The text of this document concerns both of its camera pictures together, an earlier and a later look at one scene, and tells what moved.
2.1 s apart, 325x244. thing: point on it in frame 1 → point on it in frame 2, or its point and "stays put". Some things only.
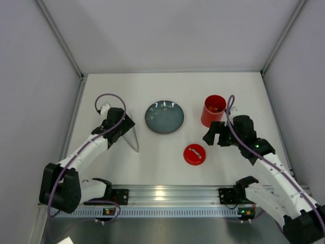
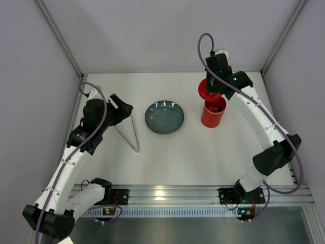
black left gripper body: [121, 127] → [120, 109]
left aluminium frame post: [60, 36] stays put
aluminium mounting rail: [162, 196] stays put
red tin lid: [194, 154] → [206, 95]
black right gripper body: [219, 134] → [212, 85]
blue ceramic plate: [164, 117] stays put
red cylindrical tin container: [214, 109] stays put
